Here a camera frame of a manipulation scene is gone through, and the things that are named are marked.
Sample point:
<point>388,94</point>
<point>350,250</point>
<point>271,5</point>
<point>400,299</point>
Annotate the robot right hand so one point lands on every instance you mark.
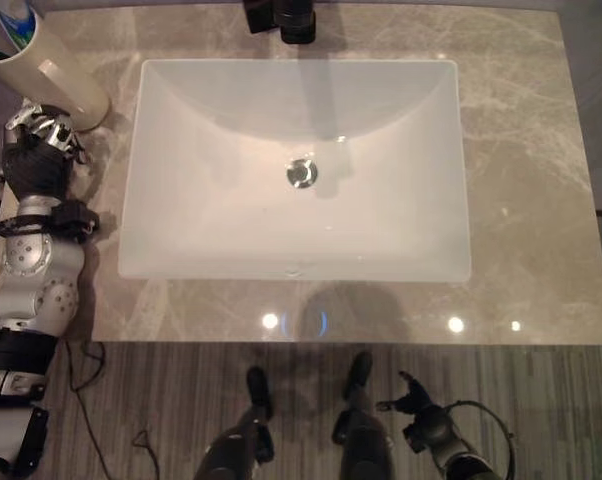
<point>415,397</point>

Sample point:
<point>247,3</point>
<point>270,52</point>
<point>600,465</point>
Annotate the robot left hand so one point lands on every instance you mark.
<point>33,162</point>

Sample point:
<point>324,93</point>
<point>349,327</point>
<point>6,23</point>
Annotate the robot left arm silver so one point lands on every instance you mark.
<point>26,300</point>

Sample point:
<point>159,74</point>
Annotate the robot right arm silver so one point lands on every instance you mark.
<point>468,457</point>

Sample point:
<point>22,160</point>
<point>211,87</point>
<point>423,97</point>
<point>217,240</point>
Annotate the cream ceramic cup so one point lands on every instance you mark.
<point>51,80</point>

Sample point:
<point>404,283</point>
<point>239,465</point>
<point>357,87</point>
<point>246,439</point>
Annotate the chrome sink drain plug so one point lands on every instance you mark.
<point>302,171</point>

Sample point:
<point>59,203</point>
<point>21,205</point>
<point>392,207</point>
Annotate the white rectangular sink basin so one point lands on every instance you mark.
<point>295,170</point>

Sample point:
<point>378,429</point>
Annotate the toothpaste tube green white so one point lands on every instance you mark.
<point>18,22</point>

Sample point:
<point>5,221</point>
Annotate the black faucet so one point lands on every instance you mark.
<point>283,17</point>

